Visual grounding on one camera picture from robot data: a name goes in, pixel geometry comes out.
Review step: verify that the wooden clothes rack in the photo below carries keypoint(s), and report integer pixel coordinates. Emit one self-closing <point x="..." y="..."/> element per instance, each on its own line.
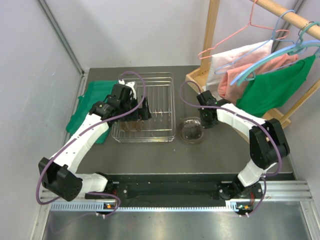
<point x="200" y="75"/>

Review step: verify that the aluminium frame profile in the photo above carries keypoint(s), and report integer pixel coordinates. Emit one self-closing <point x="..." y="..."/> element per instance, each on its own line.
<point x="60" y="35"/>

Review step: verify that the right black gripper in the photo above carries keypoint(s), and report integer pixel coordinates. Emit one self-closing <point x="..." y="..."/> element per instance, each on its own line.
<point x="205" y="124"/>

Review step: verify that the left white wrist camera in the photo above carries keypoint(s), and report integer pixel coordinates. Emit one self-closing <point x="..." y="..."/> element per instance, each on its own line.
<point x="132" y="85"/>

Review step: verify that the wire dish rack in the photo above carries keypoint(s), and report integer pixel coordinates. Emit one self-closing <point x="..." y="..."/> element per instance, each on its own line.
<point x="161" y="101"/>

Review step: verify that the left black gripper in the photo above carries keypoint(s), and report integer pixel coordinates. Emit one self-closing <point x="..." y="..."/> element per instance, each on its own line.
<point x="140" y="114"/>

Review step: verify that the slotted cable duct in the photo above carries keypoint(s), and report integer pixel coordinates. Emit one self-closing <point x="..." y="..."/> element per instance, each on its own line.
<point x="102" y="207"/>

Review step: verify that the light blue plastic hanger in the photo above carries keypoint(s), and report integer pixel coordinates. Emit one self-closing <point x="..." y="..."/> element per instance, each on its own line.
<point x="292" y="49"/>

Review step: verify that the white hanging garment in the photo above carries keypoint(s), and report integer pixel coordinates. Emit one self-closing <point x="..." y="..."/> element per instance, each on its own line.
<point x="213" y="80"/>

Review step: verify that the folded green t-shirt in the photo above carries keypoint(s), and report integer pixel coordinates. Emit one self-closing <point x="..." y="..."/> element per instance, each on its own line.
<point x="96" y="91"/>

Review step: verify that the green hanging garment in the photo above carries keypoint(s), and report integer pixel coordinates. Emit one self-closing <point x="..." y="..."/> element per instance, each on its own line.
<point x="272" y="90"/>

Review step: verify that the clear glass plate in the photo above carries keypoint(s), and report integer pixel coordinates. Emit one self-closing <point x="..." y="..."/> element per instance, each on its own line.
<point x="190" y="130"/>
<point x="124" y="126"/>
<point x="138" y="125"/>

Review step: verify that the amber glass plate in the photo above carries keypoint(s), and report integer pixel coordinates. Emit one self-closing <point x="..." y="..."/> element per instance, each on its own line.
<point x="131" y="126"/>

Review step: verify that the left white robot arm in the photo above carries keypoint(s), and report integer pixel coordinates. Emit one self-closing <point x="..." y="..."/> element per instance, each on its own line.
<point x="58" y="173"/>

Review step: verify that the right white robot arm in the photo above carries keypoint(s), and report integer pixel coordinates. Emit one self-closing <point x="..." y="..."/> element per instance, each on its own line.
<point x="267" y="141"/>

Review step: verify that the pink hanging garment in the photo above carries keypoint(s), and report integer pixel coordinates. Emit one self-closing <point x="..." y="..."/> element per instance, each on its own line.
<point x="234" y="92"/>

